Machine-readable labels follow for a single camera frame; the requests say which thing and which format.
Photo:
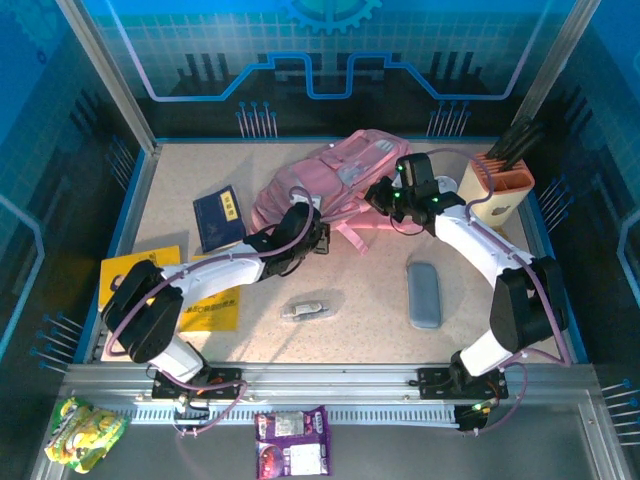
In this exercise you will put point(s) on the pink student backpack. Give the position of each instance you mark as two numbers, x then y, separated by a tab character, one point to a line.
325	175

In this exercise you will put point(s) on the dark blue notebook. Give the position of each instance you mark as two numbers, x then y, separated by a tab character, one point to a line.
219	217

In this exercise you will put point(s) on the grey pencil case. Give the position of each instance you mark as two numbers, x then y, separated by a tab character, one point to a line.
424	295

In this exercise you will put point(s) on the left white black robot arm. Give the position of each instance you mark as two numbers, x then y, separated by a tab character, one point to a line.
215	272

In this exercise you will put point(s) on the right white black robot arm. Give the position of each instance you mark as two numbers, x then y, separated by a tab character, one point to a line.
475	240

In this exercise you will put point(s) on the clear plastic bag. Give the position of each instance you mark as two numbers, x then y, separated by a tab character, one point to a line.
332	300

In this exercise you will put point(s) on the purple snack bag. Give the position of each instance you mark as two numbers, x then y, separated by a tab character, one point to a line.
292	442

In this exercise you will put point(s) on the green yellow snack bag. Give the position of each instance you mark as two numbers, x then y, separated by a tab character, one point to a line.
82	435

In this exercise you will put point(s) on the beverage can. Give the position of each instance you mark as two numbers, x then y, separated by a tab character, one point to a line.
446	181

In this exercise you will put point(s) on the beige holder with orange top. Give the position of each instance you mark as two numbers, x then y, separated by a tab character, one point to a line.
480	192

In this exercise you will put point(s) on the black junction box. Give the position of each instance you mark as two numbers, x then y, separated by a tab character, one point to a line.
470	420

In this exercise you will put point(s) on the aluminium rail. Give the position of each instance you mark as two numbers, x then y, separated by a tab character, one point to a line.
330	375

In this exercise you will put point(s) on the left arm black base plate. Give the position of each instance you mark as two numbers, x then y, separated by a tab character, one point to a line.
227	380

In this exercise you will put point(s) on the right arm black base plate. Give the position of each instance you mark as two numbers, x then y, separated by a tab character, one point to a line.
432	382

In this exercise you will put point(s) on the aluminium frame post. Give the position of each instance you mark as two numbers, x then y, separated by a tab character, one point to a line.
105	70
550	65

